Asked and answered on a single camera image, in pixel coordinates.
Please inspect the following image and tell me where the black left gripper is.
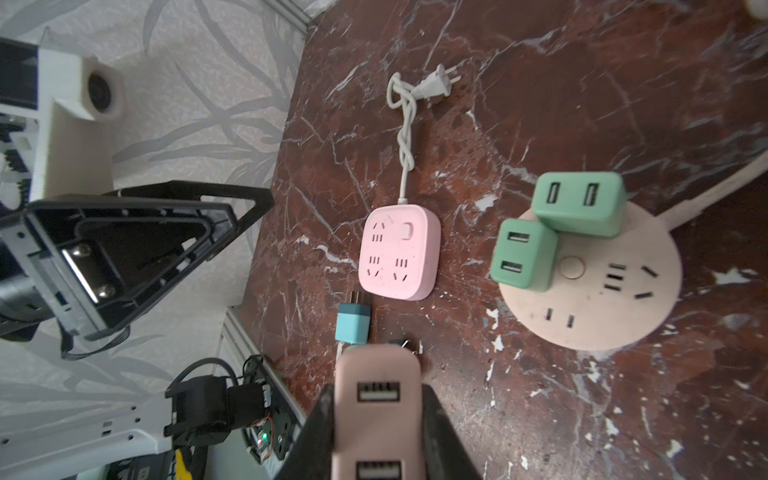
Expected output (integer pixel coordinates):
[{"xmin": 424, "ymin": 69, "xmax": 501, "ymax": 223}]
[{"xmin": 1, "ymin": 202, "xmax": 238, "ymax": 342}]

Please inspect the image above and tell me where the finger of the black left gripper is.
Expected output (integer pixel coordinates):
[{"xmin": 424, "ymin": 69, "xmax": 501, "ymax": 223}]
[{"xmin": 108, "ymin": 180, "xmax": 275, "ymax": 237}]

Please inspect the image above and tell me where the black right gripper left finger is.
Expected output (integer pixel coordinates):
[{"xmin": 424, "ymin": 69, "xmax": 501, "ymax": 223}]
[{"xmin": 275, "ymin": 384, "xmax": 335, "ymax": 480}]

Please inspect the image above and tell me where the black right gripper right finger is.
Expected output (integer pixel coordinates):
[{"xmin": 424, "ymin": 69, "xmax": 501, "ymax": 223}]
[{"xmin": 422, "ymin": 384, "xmax": 482, "ymax": 480}]

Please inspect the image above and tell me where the beige pink charger cube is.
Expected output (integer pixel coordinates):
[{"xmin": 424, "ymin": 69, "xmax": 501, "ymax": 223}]
[{"xmin": 331, "ymin": 344, "xmax": 426, "ymax": 479}]

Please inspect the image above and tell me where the teal charger cube with cable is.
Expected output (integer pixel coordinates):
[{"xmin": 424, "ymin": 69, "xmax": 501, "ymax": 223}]
[{"xmin": 335, "ymin": 290, "xmax": 373, "ymax": 361}]

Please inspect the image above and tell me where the mint green charger cube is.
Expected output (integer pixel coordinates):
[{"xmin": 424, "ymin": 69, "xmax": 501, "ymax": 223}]
[{"xmin": 490, "ymin": 218, "xmax": 558, "ymax": 292}]

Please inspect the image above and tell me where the light green charger cube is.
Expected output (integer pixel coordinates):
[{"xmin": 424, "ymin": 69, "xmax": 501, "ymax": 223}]
[{"xmin": 531, "ymin": 172, "xmax": 627, "ymax": 238}]

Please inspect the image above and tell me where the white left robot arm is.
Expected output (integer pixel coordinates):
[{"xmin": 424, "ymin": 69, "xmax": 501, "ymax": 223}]
[{"xmin": 1, "ymin": 181, "xmax": 274, "ymax": 479}]

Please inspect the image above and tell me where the pink square power strip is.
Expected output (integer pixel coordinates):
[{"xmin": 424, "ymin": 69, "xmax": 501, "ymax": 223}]
[{"xmin": 358, "ymin": 204, "xmax": 441, "ymax": 301}]

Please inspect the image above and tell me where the beige round power strip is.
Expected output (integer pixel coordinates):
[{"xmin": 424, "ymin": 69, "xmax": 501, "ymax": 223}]
[{"xmin": 499, "ymin": 203, "xmax": 683, "ymax": 351}]

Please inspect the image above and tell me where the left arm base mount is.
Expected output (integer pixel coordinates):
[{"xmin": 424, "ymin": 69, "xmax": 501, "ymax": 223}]
[{"xmin": 163, "ymin": 354, "xmax": 300, "ymax": 464}]

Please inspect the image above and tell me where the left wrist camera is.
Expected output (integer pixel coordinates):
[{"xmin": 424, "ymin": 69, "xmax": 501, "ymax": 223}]
[{"xmin": 1, "ymin": 36, "xmax": 127, "ymax": 201}]

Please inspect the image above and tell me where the white two-pin plug cable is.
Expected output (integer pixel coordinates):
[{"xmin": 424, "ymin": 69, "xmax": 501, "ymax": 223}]
[{"xmin": 385, "ymin": 63, "xmax": 463, "ymax": 206}]

